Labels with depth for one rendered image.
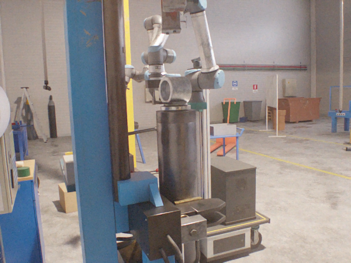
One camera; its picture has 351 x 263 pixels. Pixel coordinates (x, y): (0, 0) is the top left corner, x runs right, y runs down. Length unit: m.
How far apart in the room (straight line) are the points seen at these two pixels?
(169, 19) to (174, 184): 0.92
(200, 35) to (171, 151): 1.09
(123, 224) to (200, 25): 1.50
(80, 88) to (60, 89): 10.79
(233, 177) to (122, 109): 1.70
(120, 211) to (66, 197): 2.79
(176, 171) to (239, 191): 1.41
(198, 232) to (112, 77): 0.78
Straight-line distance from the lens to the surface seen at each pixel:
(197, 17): 2.35
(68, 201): 4.35
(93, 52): 1.45
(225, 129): 4.86
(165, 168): 1.60
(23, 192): 2.69
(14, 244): 2.84
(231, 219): 2.97
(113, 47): 1.36
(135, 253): 1.98
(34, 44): 12.35
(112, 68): 1.35
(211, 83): 2.44
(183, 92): 1.58
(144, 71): 2.82
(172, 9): 1.49
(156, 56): 1.85
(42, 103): 12.20
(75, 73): 1.43
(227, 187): 2.83
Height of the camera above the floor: 1.58
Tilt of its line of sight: 7 degrees down
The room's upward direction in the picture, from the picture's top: 2 degrees counter-clockwise
